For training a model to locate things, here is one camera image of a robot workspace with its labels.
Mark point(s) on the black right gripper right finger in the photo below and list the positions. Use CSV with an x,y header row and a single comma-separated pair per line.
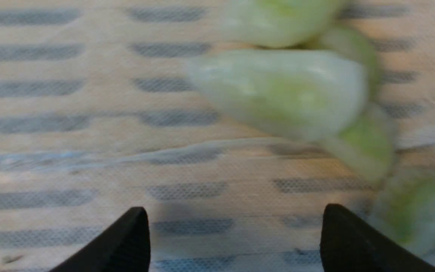
x,y
349,244

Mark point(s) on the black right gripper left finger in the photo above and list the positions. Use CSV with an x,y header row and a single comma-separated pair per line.
x,y
123,247

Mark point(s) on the pale green steamed dumpling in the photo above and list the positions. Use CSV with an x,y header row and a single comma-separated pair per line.
x,y
304,95

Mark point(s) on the white steamer liner cloth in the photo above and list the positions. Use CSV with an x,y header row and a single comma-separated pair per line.
x,y
97,115

